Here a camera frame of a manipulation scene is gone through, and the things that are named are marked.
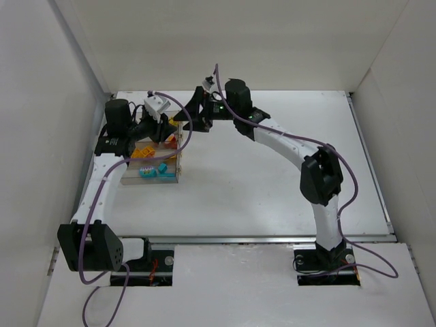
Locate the red round lego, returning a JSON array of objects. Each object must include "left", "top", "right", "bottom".
[{"left": 164, "top": 135, "right": 178, "bottom": 150}]

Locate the yellow sloped lego brick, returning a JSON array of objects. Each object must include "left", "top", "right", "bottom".
[{"left": 141, "top": 146, "right": 156, "bottom": 157}]

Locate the yellow lego plate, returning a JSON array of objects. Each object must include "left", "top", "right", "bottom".
[{"left": 164, "top": 154, "right": 178, "bottom": 161}]

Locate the teal lego brick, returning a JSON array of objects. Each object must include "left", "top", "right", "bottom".
[{"left": 158, "top": 163, "right": 168, "bottom": 174}]

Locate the teal frog lego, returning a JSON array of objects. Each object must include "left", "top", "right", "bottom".
[{"left": 139, "top": 166, "right": 157, "bottom": 178}]

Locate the teal base lego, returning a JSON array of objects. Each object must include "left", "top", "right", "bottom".
[{"left": 157, "top": 173, "right": 176, "bottom": 180}]

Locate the yellow lego figure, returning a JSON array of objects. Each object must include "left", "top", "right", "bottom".
[{"left": 131, "top": 148, "right": 144, "bottom": 158}]

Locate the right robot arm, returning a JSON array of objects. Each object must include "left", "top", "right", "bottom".
[{"left": 174, "top": 78, "right": 346, "bottom": 271}]

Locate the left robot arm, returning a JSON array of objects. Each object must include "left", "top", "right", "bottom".
[{"left": 57, "top": 95, "right": 176, "bottom": 272}]

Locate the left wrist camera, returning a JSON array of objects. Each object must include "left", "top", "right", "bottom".
[{"left": 144, "top": 91, "right": 170, "bottom": 122}]

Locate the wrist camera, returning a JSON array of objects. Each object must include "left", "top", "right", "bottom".
[
  {"left": 144, "top": 91, "right": 170, "bottom": 122},
  {"left": 202, "top": 76, "right": 218, "bottom": 94}
]

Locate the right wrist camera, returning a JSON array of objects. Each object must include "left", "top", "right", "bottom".
[{"left": 202, "top": 76, "right": 218, "bottom": 94}]

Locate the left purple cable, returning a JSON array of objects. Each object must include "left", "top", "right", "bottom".
[{"left": 78, "top": 90, "right": 193, "bottom": 327}]

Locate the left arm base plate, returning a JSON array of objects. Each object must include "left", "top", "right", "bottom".
[{"left": 127, "top": 249, "right": 174, "bottom": 287}]

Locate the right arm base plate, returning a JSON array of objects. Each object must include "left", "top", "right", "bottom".
[{"left": 292, "top": 247, "right": 360, "bottom": 286}]

